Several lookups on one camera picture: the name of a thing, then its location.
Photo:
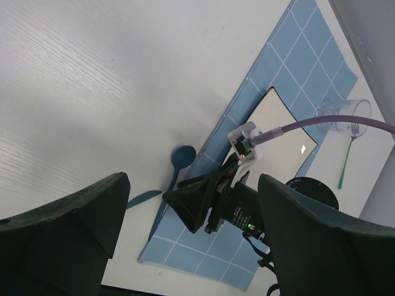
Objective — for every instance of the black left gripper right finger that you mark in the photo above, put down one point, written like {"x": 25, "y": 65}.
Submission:
{"x": 367, "y": 267}

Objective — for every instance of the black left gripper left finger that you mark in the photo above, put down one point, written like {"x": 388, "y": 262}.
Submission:
{"x": 62, "y": 247}

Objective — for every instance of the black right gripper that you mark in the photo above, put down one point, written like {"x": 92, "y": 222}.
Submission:
{"x": 209, "y": 200}

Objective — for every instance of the dark blue plastic knife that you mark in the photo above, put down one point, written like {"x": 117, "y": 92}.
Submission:
{"x": 142, "y": 198}

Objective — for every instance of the dark blue plastic spoon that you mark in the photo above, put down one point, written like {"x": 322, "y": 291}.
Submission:
{"x": 181, "y": 158}

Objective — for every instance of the square white plate black rim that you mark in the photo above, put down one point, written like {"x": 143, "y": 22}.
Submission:
{"x": 284, "y": 155}

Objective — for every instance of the silver metal fork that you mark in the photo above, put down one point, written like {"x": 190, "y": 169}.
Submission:
{"x": 354, "y": 135}

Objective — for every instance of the blue checked cloth napkin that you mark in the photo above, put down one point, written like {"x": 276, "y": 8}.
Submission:
{"x": 303, "y": 62}

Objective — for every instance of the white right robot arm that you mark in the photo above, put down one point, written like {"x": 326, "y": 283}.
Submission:
{"x": 308, "y": 191}

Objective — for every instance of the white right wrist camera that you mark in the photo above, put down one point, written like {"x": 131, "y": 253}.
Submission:
{"x": 247, "y": 141}

